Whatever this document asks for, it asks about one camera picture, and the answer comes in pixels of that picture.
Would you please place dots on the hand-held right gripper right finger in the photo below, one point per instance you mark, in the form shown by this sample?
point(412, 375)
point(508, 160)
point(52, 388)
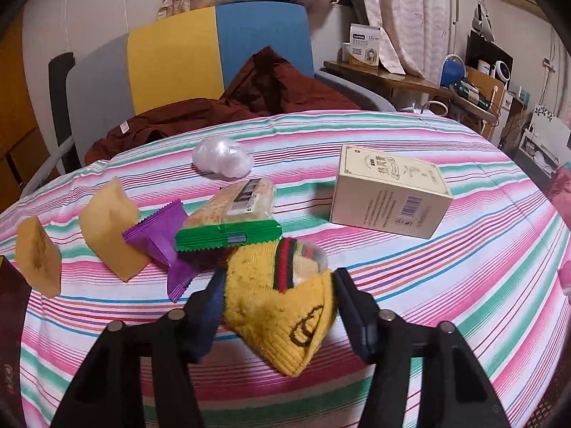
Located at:
point(359, 321)

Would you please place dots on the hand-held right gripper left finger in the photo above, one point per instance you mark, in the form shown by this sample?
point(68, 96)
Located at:
point(208, 321)

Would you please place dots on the yellow knit sock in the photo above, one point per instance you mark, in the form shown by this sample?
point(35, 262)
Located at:
point(272, 307)

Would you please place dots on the purple snack packet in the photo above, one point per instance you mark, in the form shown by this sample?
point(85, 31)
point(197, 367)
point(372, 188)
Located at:
point(160, 240)

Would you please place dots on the green-edged cracker packet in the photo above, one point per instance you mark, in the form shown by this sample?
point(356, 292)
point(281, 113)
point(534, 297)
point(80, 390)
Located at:
point(227, 218)

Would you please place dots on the beige carton box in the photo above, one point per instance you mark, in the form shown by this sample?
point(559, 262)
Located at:
point(388, 191)

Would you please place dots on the tan sponge block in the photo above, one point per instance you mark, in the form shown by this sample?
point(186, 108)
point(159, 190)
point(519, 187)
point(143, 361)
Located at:
point(113, 227)
point(40, 258)

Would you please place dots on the clear plastic bag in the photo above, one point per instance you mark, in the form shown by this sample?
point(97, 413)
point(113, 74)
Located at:
point(223, 158)

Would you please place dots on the gold tin box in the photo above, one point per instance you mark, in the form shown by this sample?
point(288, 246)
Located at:
point(13, 321)

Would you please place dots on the striped tablecloth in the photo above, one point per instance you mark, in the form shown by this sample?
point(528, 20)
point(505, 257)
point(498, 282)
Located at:
point(401, 276)

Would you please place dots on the brown wicker chair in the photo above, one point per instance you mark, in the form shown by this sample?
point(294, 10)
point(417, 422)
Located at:
point(546, 410)

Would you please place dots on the maroon garment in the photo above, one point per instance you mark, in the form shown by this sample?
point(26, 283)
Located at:
point(267, 93)

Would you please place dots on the wooden side table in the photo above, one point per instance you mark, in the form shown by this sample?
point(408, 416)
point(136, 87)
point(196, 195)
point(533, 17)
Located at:
point(392, 80)

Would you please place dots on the white storage box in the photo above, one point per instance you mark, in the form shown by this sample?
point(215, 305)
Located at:
point(542, 142)

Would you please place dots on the grey yellow blue chair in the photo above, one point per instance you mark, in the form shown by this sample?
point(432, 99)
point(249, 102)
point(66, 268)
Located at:
point(178, 62)

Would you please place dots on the small white jar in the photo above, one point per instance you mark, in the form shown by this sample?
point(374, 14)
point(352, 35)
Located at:
point(347, 51)

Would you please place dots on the white and blue box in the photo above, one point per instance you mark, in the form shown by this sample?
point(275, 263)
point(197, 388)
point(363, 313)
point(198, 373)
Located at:
point(365, 47)

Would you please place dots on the wooden wardrobe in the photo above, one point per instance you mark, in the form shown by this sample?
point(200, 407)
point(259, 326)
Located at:
point(18, 98)

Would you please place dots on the pink wavy striped curtain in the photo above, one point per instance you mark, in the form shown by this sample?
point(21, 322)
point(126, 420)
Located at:
point(401, 13)

